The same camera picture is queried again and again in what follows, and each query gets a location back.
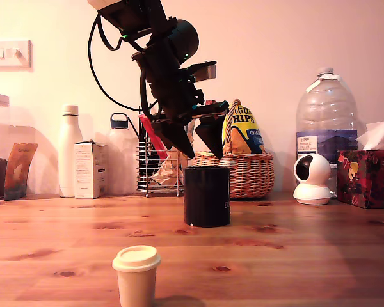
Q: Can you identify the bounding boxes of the cream coffee capsule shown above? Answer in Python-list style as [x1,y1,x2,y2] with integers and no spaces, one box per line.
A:
[111,245,163,307]

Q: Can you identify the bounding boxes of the black coffee mug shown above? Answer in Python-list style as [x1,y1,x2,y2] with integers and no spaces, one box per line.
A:
[183,166,232,228]

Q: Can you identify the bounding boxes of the red sachet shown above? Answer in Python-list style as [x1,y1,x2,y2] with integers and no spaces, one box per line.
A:
[138,114,169,161]

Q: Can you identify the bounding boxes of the yellow tortilla chips bag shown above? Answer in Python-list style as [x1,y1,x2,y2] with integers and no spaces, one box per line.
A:
[222,100,265,155]

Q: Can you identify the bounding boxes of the crumpled paper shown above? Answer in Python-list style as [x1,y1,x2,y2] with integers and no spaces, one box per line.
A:
[150,156,185,187]

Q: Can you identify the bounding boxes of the black drinking straw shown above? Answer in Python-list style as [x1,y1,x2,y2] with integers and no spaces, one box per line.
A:
[127,115,141,141]

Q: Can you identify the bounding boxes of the clear bottle with dark lid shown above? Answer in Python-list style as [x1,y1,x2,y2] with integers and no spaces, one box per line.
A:
[106,112,139,196]

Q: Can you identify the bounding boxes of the white printed carton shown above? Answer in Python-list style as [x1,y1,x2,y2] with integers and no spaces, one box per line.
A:
[74,139,109,200]

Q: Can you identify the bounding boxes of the white metal bottle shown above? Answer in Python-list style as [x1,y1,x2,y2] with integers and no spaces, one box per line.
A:
[58,104,84,198]

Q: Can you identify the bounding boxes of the large clear water bottle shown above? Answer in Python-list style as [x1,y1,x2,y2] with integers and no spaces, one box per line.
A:
[296,67,359,193]

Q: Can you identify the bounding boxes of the floral tissue box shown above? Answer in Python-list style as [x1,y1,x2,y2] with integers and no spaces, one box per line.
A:
[335,149,384,210]

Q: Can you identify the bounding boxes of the orange printed pouch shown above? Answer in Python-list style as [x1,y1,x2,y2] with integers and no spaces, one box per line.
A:
[3,143,39,201]

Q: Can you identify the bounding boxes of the white paper tissue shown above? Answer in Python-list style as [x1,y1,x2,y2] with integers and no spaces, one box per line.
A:
[355,120,384,152]

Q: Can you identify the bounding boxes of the thick black sleeved cable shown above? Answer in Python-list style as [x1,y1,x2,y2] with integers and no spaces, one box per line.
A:
[138,68,163,118]

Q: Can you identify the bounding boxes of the wire utensil holder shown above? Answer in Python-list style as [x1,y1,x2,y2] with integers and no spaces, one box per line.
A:
[136,142,193,198]

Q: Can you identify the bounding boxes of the wicker basket with handle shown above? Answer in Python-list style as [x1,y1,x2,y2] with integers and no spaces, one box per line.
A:
[191,99,275,200]

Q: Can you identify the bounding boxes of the small white round camera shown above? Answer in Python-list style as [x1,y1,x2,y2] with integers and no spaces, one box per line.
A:
[292,153,336,206]

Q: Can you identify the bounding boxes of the white wall switch plate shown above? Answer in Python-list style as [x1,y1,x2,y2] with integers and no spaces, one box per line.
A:
[0,40,33,73]

